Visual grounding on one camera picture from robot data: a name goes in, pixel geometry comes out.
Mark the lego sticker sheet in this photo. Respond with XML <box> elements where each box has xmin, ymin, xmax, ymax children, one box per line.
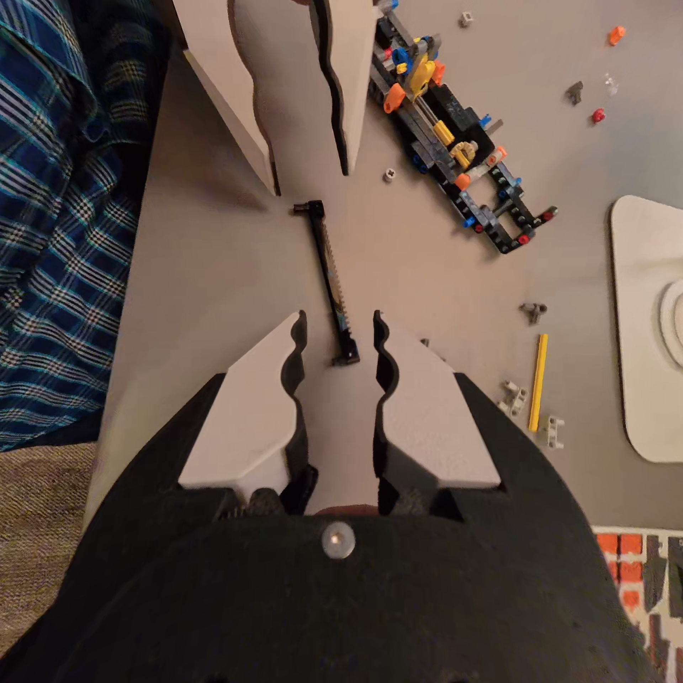
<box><xmin>591</xmin><ymin>525</ymin><xmax>683</xmax><ymax>683</ymax></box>

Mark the light grey pinned lego connector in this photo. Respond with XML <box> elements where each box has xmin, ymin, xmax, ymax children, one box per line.
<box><xmin>498</xmin><ymin>379</ymin><xmax>530</xmax><ymax>418</ymax></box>

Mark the black lego chassis assembly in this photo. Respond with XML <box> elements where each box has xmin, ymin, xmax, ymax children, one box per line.
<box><xmin>368</xmin><ymin>0</ymin><xmax>559</xmax><ymax>255</ymax></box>

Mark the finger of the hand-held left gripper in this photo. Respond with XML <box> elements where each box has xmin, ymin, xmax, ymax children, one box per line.
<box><xmin>309</xmin><ymin>0</ymin><xmax>383</xmax><ymax>177</ymax></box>
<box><xmin>172</xmin><ymin>0</ymin><xmax>282</xmax><ymax>197</ymax></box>

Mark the white stand base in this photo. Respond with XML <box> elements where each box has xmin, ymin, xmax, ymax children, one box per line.
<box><xmin>609</xmin><ymin>194</ymin><xmax>683</xmax><ymax>465</ymax></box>

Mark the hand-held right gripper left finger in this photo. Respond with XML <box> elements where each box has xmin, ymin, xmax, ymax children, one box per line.
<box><xmin>178</xmin><ymin>309</ymin><xmax>320</xmax><ymax>516</ymax></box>

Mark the black lego rack gear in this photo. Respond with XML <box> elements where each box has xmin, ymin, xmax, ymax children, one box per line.
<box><xmin>292</xmin><ymin>200</ymin><xmax>362</xmax><ymax>369</ymax></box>

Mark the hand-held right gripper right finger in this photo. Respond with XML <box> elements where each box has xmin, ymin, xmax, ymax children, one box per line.
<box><xmin>371</xmin><ymin>309</ymin><xmax>503</xmax><ymax>516</ymax></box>

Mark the yellow lego axle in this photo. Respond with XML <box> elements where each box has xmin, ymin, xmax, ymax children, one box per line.
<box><xmin>527</xmin><ymin>333</ymin><xmax>550</xmax><ymax>433</ymax></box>

